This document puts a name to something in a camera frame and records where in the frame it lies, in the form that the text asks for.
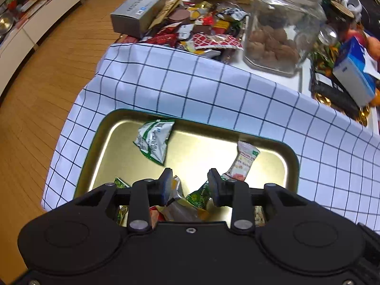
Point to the pile of red snack wrappers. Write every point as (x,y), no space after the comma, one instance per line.
(204,32)

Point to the green white snack packet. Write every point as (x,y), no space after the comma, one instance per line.
(153,141)

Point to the glass jar of cookies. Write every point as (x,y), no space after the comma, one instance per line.
(282,29)

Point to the small clear glass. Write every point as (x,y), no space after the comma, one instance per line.
(328,35)

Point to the white low cabinet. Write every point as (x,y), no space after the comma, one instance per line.
(35,26)

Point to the blue white tissue box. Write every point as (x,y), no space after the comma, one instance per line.
(353,74)

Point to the green yellow snack packet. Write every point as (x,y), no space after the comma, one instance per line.
(199,196)
(121,182)

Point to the silver snack packet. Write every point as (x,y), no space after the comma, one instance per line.
(175,188)

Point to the white blue checked tablecloth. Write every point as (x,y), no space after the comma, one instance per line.
(222,89)

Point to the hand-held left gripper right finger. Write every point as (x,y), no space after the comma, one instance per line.
(214,188)

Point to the red white snack bar packet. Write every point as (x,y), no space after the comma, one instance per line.
(242,163)

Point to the grey cardboard carton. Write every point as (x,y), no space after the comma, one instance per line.
(136,13)

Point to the gold foil chocolate coin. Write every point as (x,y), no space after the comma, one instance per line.
(362,115)
(323,99)

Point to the gold tin tray teal rim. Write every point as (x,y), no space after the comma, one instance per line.
(202,151)

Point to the green leafy sprig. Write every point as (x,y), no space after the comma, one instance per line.
(325,58)

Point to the black chocolate packet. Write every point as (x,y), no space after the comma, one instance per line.
(335,92)

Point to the white round object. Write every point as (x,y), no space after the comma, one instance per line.
(351,4)

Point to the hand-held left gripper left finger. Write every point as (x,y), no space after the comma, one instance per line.
(166,184)

